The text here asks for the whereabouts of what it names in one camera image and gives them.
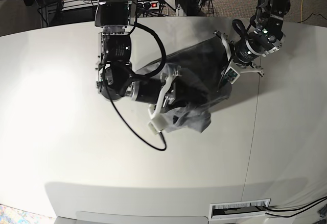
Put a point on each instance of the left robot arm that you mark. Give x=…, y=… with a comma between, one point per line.
x=264, y=34

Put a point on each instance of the white table leg column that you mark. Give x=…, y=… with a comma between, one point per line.
x=179, y=9

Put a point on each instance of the white cable grommet tray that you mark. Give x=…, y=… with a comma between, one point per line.
x=237, y=210

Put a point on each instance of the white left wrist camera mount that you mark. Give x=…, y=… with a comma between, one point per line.
x=232, y=70

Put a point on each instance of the left gripper black cylindrical body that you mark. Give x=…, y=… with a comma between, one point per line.
x=244, y=53

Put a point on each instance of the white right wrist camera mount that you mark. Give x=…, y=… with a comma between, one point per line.
x=157, y=121

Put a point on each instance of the grey T-shirt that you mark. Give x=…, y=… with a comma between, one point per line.
x=197, y=87

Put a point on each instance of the black power strip red switch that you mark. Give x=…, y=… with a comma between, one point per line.
x=149, y=6

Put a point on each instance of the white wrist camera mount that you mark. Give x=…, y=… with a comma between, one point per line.
x=157, y=121
x=232, y=70

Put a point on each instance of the right gripper black cylindrical body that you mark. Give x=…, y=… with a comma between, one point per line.
x=147, y=91

